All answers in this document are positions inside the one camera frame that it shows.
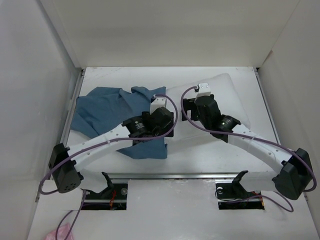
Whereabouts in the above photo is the white pillow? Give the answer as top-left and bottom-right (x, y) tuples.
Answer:
(166, 73), (251, 143)

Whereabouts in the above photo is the blue pillowcase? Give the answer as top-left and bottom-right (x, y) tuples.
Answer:
(69, 86), (169, 160)

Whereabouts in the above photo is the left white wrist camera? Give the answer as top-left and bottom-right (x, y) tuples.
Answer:
(149, 96), (167, 114)

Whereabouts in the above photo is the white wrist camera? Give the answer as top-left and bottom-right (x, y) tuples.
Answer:
(194, 82), (211, 99)
(149, 96), (167, 114)

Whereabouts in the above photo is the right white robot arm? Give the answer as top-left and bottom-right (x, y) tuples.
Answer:
(180, 94), (317, 200)

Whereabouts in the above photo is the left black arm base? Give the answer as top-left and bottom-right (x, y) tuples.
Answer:
(81, 181), (128, 211)

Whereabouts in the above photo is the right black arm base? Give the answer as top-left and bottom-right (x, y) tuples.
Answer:
(214, 182), (265, 210)

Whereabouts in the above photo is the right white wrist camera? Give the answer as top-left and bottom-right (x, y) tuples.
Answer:
(194, 82), (211, 99)

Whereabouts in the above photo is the aluminium rail frame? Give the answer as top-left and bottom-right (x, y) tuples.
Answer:
(34, 67), (308, 202)

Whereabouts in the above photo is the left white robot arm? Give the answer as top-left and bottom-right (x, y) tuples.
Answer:
(48, 106), (175, 194)

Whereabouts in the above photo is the pink plastic bag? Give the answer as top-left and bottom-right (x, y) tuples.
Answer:
(44, 223), (74, 240)

